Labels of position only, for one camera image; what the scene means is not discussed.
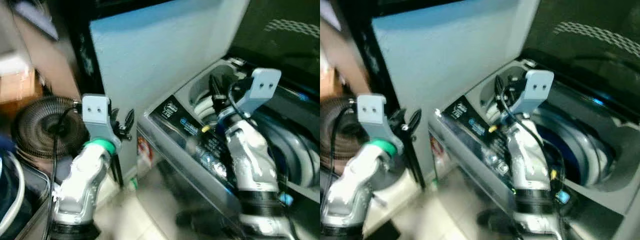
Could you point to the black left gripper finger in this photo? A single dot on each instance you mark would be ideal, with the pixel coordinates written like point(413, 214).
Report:
point(114, 115)
point(129, 118)
point(399, 119)
point(415, 119)

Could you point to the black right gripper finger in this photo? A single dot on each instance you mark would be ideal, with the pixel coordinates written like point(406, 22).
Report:
point(216, 92)
point(499, 90)

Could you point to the grey top-load washing machine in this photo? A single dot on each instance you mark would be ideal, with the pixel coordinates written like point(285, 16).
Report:
point(200, 145)
point(480, 130)

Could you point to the dark glass washer lid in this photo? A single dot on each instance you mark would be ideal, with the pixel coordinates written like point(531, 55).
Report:
point(280, 50)
point(580, 45)

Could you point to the steel washer drum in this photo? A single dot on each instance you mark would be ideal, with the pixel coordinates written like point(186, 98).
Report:
point(582, 150)
point(300, 150)

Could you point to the brown cardboard box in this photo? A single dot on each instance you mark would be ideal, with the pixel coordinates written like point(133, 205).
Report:
point(17, 85)

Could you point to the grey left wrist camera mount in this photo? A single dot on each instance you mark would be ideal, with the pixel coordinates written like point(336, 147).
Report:
point(372, 115)
point(96, 112)

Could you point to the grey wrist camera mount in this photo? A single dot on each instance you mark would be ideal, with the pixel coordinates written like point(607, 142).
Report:
point(538, 87)
point(96, 112)
point(372, 115)
point(262, 86)

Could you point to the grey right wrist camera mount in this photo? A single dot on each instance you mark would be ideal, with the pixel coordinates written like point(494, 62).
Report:
point(262, 86)
point(538, 87)

